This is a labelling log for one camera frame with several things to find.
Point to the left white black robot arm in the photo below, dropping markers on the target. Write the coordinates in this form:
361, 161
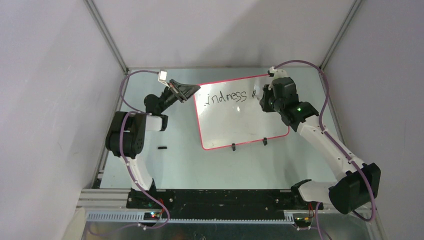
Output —
126, 135

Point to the white object at corner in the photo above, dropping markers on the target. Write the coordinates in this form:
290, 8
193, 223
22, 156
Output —
76, 227

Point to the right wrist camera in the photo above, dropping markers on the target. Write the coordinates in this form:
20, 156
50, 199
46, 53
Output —
279, 77

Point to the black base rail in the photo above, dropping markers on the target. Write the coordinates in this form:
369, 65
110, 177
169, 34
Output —
221, 204

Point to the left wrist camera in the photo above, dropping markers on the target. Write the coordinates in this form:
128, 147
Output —
162, 77

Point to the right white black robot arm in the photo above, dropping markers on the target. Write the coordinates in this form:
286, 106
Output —
357, 183

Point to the aluminium frame profile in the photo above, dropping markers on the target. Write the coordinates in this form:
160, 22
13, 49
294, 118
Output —
103, 199

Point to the right circuit board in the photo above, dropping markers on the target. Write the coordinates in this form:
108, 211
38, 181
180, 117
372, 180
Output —
305, 222

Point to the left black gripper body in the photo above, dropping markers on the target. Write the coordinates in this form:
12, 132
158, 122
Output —
167, 98

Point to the circuit board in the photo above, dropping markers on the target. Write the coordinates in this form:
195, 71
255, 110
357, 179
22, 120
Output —
305, 222
152, 216

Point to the left circuit board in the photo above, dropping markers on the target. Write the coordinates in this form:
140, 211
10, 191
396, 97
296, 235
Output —
152, 216

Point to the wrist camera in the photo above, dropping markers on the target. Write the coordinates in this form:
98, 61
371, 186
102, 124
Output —
279, 77
162, 77

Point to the wire whiteboard stand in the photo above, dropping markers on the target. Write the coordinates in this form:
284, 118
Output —
263, 141

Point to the pink framed whiteboard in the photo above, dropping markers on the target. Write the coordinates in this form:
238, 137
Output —
227, 112

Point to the white whiteboard marker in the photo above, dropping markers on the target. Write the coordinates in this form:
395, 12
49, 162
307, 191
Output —
258, 97

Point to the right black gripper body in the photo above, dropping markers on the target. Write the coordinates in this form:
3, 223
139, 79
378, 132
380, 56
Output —
270, 104

